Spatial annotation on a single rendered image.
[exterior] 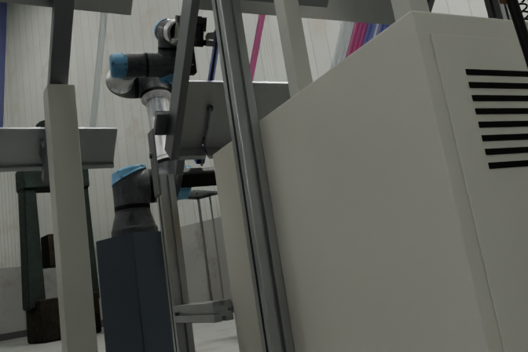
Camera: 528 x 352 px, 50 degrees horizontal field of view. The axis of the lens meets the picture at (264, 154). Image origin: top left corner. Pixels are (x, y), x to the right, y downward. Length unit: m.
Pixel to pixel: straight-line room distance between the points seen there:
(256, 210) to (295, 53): 0.27
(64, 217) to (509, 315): 0.91
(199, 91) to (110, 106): 8.69
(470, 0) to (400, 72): 6.13
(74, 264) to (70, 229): 0.07
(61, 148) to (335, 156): 0.69
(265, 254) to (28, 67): 11.61
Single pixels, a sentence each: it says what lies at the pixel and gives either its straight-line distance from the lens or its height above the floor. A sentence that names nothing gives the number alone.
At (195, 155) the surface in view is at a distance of 1.50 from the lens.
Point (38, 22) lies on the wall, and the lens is 12.43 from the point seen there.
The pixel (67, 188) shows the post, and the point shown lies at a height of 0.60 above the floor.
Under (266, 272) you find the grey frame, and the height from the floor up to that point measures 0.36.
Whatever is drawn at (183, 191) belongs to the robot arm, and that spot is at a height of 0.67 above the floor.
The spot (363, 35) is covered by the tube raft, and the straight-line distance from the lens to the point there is 1.65.
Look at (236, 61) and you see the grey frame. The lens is 1.03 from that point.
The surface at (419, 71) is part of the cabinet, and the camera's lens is 0.67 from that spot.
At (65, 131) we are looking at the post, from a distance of 1.32.
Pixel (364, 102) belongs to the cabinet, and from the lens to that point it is 0.75.
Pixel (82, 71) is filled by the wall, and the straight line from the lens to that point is 10.93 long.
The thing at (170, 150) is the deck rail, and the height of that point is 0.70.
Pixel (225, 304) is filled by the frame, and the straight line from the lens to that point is 1.18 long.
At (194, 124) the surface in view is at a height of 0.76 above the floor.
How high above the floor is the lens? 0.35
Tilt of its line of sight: 12 degrees up
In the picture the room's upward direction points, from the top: 9 degrees counter-clockwise
